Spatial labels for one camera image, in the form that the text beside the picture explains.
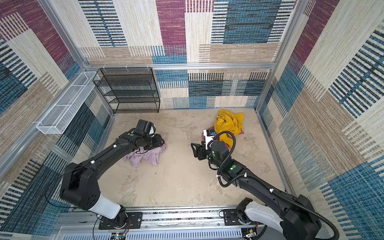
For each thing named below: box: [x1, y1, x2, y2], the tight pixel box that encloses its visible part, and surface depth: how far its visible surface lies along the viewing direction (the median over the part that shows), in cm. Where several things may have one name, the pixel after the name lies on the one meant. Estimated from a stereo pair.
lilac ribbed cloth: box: [124, 142, 167, 168], surface depth 92 cm
